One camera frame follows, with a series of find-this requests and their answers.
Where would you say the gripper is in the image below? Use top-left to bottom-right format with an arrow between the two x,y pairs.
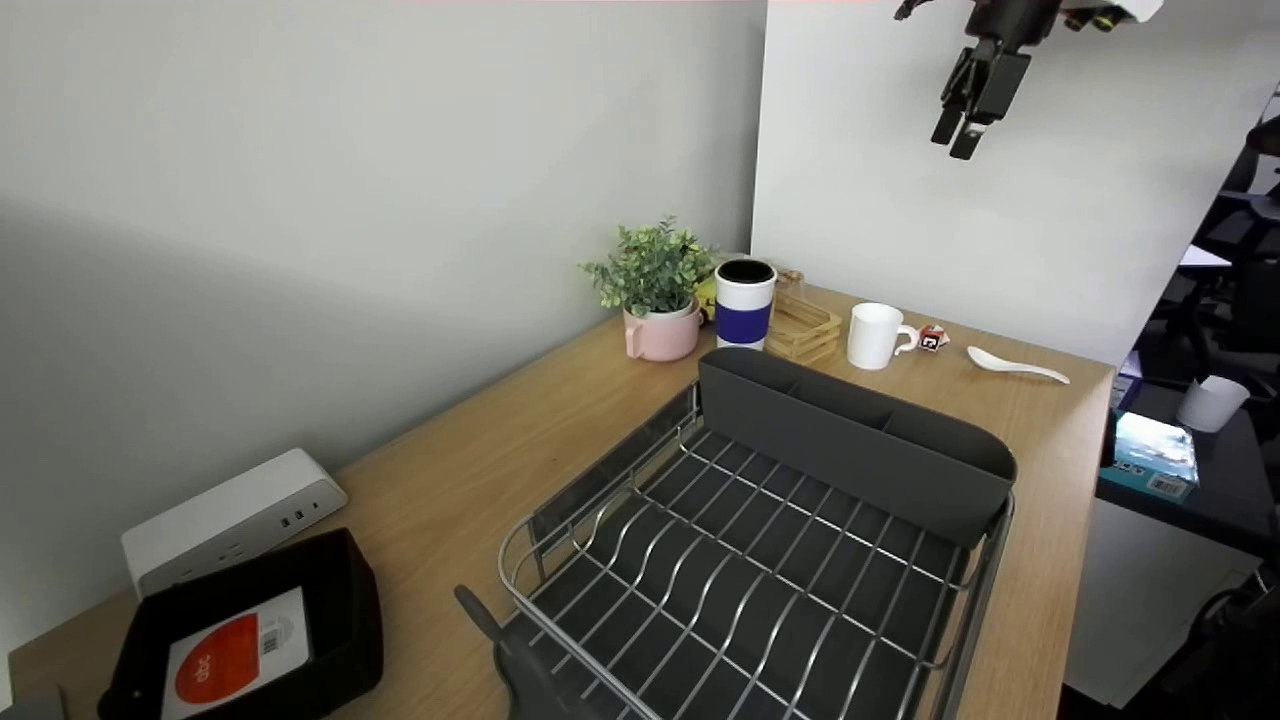
931,0 -> 1064,161

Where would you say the white mug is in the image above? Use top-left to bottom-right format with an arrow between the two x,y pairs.
847,302 -> 920,372

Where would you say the white ceramic spoon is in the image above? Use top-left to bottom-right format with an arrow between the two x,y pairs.
967,346 -> 1071,386

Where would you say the wooden slatted holder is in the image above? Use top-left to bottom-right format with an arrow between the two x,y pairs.
764,292 -> 843,366

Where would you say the white and blue tumbler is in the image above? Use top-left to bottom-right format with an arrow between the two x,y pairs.
714,258 -> 778,351

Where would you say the black office chair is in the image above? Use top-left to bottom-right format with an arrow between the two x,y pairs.
1148,115 -> 1280,386

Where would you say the grey cutlery holder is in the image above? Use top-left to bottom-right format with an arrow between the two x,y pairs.
697,347 -> 1018,550

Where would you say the green plant in pink pot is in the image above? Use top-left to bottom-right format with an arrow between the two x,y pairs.
580,216 -> 717,363

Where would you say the white paper cup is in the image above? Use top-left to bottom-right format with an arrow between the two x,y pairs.
1176,375 -> 1251,434

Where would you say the blue cardboard box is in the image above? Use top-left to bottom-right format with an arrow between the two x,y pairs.
1099,411 -> 1200,504

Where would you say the black desk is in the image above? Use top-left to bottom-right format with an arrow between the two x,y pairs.
1096,378 -> 1280,563

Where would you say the white power strip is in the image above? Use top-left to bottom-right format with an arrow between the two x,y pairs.
121,448 -> 349,599

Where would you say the black box with orange label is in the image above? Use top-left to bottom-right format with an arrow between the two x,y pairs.
97,528 -> 385,720

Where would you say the grey wire dish rack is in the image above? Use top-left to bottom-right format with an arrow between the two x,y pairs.
455,347 -> 1018,720

